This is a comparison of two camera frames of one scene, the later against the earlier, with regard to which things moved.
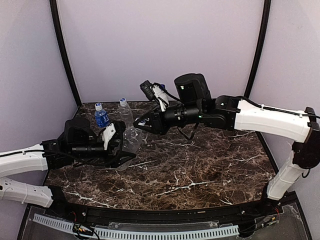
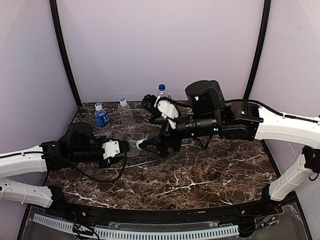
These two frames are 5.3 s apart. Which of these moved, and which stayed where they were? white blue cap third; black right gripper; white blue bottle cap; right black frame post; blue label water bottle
Moved: white blue bottle cap; black right gripper
Stayed: right black frame post; white blue cap third; blue label water bottle
